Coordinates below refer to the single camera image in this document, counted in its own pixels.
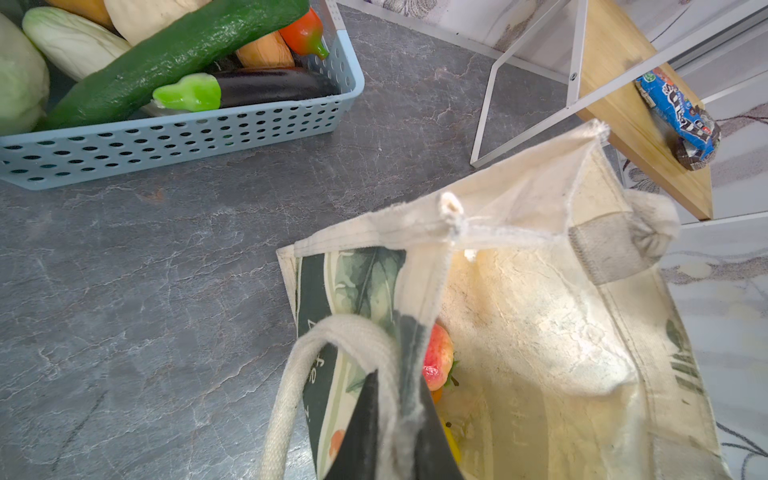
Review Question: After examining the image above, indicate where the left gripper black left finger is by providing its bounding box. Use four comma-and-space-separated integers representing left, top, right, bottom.
325, 372, 379, 480

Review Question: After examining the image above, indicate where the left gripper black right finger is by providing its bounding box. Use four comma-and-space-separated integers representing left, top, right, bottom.
414, 381, 464, 480

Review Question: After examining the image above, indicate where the yellow banana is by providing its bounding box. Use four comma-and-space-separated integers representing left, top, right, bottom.
439, 418, 462, 465

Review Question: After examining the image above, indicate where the red peach fruit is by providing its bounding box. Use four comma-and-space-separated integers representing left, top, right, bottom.
422, 323, 454, 392

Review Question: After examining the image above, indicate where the cream canvas grocery bag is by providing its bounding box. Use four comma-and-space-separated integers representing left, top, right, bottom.
258, 120, 730, 479

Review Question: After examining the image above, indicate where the dark purple eggplant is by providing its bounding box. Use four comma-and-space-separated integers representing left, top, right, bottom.
152, 67, 340, 112

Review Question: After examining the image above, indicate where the blue chocolate bar packet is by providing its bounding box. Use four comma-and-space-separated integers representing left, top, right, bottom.
634, 68, 721, 171

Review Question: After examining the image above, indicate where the brown potato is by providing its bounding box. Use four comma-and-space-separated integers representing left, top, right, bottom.
236, 31, 295, 69

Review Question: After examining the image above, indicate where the red chili pepper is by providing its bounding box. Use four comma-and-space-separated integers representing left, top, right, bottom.
279, 8, 329, 59

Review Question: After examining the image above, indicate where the white wooden two-tier shelf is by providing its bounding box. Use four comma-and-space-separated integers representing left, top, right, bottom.
335, 0, 768, 221

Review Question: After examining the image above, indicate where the blue plastic vegetable basket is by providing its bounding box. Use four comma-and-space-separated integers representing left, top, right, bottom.
1, 1, 364, 191

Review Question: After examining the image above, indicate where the green cucumber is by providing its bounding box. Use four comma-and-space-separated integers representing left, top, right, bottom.
36, 0, 310, 131

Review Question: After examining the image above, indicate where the white garlic bulb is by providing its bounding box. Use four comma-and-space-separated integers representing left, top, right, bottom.
104, 0, 210, 45

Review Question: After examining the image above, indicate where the white chinese cabbage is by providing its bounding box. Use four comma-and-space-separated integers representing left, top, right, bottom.
0, 15, 50, 136

